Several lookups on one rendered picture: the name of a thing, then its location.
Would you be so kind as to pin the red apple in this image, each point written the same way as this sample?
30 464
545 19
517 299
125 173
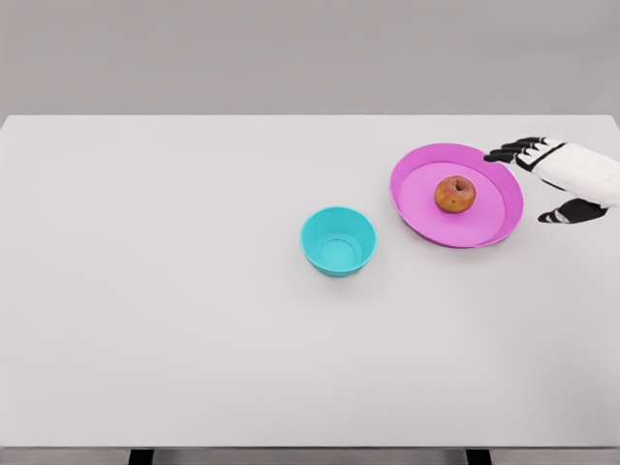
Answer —
455 194

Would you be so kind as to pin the blue bowl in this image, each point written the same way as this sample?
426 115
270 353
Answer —
338 242

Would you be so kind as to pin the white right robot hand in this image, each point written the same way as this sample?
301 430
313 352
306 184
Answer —
571 169

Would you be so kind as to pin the pink plate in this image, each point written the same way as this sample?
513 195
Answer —
421 213

